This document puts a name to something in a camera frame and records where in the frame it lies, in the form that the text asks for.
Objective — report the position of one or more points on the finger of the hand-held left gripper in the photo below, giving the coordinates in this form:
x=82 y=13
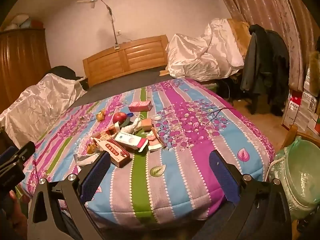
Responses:
x=21 y=151

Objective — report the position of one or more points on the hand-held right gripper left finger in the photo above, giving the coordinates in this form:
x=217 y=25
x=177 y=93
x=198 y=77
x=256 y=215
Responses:
x=96 y=171

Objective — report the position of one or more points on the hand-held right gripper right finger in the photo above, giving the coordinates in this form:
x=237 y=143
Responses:
x=222 y=175

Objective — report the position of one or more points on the orange white cloth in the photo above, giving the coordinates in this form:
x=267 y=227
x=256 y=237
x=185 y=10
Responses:
x=154 y=142

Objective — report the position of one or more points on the brown sponge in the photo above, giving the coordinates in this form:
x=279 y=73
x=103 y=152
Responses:
x=146 y=124

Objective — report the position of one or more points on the bin with green bag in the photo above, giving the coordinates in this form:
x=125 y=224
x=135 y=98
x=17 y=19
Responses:
x=300 y=175

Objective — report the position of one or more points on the pink box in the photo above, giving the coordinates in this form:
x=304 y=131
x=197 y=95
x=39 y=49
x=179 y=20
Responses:
x=140 y=105

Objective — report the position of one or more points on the person's left hand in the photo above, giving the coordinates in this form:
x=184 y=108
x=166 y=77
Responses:
x=18 y=207

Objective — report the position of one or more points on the yellow snack wrapper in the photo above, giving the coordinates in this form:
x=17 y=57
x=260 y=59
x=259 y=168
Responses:
x=91 y=148

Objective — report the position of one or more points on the long red and white box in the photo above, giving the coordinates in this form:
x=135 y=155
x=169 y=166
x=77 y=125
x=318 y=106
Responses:
x=112 y=151

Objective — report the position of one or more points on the striped floral blanket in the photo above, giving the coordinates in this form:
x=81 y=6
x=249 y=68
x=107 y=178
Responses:
x=187 y=135

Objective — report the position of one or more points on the clear plastic wrapper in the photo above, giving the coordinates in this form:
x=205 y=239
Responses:
x=87 y=118

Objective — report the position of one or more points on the golden wrapped pastry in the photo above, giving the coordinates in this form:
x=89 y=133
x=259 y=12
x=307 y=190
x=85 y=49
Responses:
x=100 y=116

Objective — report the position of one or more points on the red apple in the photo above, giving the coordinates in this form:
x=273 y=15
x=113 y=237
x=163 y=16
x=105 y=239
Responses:
x=119 y=117

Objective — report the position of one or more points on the wooden chair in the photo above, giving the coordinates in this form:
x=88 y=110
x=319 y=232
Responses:
x=291 y=132

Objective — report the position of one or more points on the round white lid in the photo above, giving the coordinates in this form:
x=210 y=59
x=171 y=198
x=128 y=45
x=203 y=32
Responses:
x=157 y=118

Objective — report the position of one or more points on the green storage box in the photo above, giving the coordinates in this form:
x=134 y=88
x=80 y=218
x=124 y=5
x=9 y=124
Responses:
x=211 y=86

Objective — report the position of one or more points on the black bag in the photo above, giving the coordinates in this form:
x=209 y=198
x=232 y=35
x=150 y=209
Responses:
x=62 y=71

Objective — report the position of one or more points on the wooden wardrobe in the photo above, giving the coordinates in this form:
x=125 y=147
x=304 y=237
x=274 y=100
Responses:
x=22 y=60

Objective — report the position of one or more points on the red white carton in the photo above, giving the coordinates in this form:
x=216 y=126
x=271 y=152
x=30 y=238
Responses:
x=293 y=107

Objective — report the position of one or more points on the wooden headboard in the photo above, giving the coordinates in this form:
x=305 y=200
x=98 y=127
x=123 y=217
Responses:
x=125 y=57

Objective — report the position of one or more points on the stack of white packages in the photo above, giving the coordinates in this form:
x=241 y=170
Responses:
x=311 y=97

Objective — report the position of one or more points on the brown cardboard piece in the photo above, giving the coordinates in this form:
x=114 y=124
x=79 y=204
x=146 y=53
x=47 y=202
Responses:
x=164 y=72

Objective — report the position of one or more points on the dark jackets on chair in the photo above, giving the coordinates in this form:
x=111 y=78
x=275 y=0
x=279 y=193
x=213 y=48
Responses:
x=267 y=62

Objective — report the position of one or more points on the large white satin cloth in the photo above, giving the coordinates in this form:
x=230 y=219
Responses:
x=200 y=52

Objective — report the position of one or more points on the bedding bundles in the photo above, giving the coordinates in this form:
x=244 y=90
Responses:
x=23 y=22

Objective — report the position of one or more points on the yellow blanket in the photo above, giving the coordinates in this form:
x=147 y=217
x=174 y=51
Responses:
x=240 y=32

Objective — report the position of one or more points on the pink patterned curtain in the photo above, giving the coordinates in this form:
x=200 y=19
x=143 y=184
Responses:
x=275 y=5

